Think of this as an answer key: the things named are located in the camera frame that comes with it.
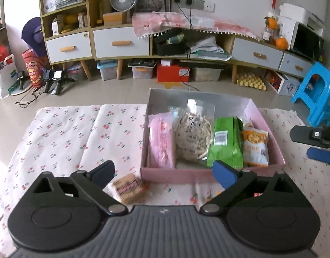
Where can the blue plastic stool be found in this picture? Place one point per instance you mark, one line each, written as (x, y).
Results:
(315, 96)

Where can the white microwave oven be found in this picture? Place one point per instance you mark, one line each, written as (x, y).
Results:
(307, 41)

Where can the red cardboard box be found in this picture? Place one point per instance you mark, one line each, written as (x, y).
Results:
(171, 74)

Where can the black handheld gimbal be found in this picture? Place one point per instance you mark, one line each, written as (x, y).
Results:
(57, 78)

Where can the wooden cabinet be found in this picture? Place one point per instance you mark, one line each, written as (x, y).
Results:
(89, 18)

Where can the white shopping bag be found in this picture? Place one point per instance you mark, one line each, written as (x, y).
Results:
(5, 80)

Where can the brown cardboard box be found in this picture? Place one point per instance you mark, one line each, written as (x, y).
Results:
(114, 18)

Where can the orange white chip packet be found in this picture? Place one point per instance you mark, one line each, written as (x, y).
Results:
(254, 147)

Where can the white foam boxes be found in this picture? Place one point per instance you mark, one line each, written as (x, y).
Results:
(296, 12)

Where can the white wall sockets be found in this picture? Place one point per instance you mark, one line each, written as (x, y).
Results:
(197, 4)

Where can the pink wafer packet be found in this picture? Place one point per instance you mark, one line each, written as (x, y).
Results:
(162, 142)

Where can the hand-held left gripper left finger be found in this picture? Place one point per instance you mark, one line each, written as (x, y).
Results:
(103, 170)

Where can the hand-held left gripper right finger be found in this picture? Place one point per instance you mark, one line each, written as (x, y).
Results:
(224, 172)

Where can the pink cardboard box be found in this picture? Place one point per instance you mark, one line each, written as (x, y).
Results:
(181, 176)

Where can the clear bag of snack sticks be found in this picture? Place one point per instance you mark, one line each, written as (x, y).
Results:
(193, 137)

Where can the pink printed cloth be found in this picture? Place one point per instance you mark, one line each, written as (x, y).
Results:
(207, 24)

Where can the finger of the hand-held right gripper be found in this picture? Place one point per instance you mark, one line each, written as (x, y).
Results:
(320, 154)
(301, 135)

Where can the cherry print cloth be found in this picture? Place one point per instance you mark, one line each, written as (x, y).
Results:
(60, 139)

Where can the wide white drawer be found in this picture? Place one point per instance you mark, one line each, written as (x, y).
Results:
(257, 53)
(120, 43)

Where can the orange fruit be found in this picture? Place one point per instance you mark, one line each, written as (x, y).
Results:
(281, 43)
(271, 23)

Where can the grey plastic bags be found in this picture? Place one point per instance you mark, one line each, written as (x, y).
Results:
(210, 48)

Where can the red printed bag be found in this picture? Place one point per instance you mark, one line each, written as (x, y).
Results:
(32, 68)

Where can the white blue bread packet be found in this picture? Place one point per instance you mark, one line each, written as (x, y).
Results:
(176, 113)

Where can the green snack packet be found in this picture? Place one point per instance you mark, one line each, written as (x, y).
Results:
(225, 142)

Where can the black storage box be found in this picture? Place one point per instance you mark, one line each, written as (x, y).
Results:
(170, 49)

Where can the clear storage bin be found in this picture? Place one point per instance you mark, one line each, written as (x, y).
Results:
(207, 74)
(142, 71)
(107, 71)

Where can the small brown snack packet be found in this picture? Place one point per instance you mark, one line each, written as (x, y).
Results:
(127, 189)

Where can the white drawer with lock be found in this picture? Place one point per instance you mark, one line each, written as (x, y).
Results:
(68, 47)

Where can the purple hat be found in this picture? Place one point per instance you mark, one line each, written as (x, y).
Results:
(33, 35)

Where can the red snack packet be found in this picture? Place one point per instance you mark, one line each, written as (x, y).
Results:
(257, 194)

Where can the white patterned box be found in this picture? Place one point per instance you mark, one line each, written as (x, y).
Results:
(287, 86)

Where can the yellow egg tray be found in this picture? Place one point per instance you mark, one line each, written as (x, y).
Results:
(250, 82)

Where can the white biscuit picture packet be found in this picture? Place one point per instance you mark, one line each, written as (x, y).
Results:
(248, 123)

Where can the small white drawer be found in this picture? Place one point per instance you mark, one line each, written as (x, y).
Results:
(296, 65)

